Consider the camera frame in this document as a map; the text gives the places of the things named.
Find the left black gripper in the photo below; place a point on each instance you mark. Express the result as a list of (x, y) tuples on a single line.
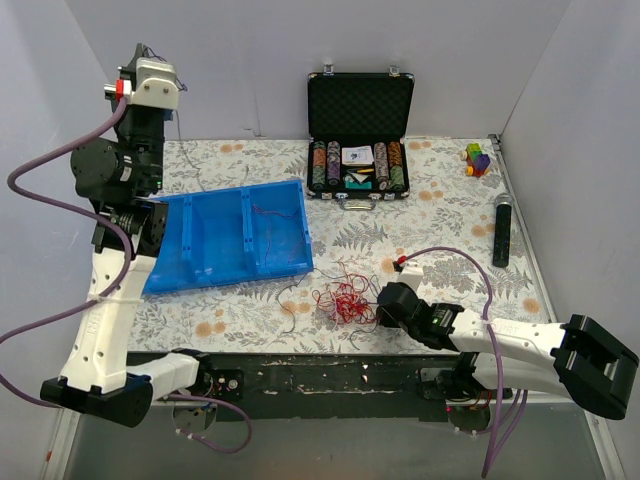
[(138, 57)]

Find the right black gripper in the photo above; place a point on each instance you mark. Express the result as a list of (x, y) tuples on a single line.
[(385, 304)]

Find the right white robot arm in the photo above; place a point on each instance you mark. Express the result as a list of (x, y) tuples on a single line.
[(579, 359)]

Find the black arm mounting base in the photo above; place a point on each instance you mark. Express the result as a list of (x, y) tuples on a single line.
[(308, 386)]

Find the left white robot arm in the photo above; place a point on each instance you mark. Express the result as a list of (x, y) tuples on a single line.
[(94, 380)]

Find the black handheld microphone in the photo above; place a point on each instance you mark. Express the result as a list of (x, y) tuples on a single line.
[(502, 230)]

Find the blue plastic divided bin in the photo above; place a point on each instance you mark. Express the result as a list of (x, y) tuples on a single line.
[(230, 236)]

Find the floral table mat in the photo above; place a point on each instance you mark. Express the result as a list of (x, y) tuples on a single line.
[(447, 220)]

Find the playing card deck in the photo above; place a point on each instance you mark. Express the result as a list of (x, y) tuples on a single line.
[(357, 156)]

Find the colourful toy block train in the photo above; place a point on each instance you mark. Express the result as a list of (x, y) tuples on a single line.
[(477, 162)]

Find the black poker chip case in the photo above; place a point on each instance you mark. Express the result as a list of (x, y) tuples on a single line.
[(351, 110)]

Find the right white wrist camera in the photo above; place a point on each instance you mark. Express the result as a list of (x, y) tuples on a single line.
[(410, 272)]

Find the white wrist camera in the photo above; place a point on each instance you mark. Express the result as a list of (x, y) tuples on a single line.
[(146, 82), (410, 272)]

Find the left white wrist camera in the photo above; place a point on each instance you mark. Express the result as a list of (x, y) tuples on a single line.
[(146, 82)]

